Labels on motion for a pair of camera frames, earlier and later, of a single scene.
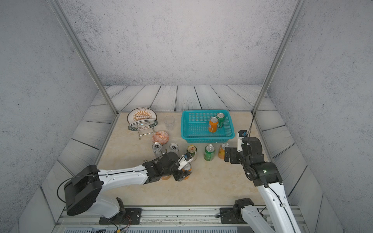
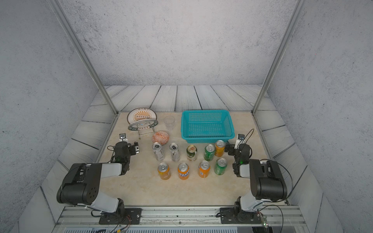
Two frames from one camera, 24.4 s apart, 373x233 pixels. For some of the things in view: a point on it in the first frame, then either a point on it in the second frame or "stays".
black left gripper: x=182 y=175 -> x=133 y=151
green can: x=220 y=116 -> x=220 y=166
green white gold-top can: x=192 y=149 stays
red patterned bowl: x=160 y=137 stays
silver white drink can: x=157 y=149 stays
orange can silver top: x=213 y=124 -> x=204 y=168
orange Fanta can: x=188 y=167 stays
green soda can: x=209 y=152 stays
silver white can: x=173 y=147 stays
